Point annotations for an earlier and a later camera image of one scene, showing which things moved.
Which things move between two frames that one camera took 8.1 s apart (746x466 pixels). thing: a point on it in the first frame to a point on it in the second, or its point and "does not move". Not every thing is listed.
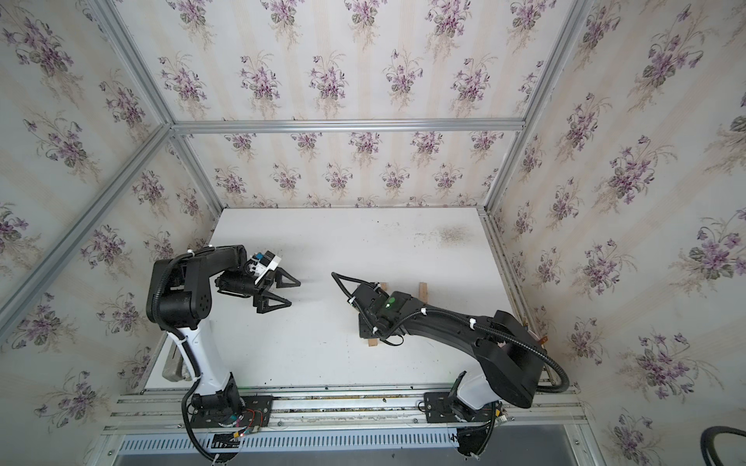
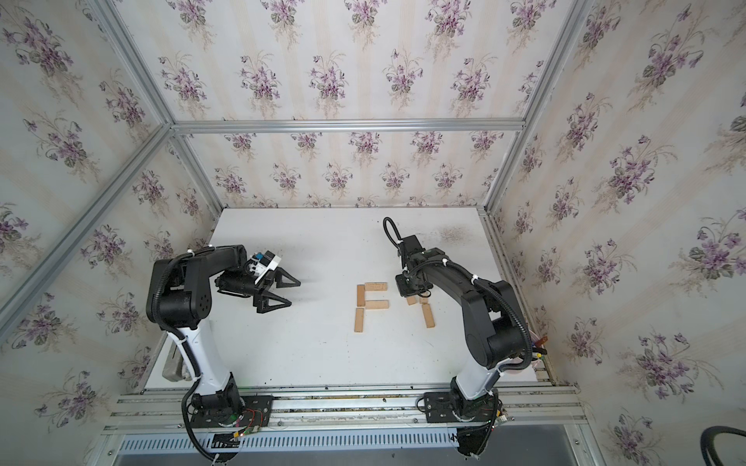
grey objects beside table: x=176 y=367 does not move
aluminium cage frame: x=180 y=128 does not move
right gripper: x=363 y=331 to x=403 y=289
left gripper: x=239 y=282 does not move
